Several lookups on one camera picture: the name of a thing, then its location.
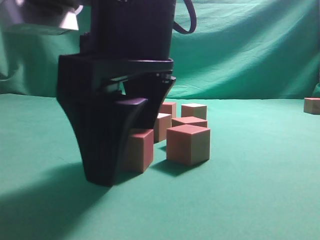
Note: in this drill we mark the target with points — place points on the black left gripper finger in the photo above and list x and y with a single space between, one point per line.
101 126

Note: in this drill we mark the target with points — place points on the green cloth backdrop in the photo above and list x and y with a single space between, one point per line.
252 62

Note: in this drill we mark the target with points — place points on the pink cube column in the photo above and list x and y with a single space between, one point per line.
188 144
139 151
311 105
162 123

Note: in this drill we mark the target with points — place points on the pink cube moved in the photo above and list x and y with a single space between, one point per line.
169 108
194 110

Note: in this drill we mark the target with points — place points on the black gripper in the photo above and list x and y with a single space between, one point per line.
123 31

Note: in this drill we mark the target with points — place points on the pink cube column second-far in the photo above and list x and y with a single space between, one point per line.
189 120

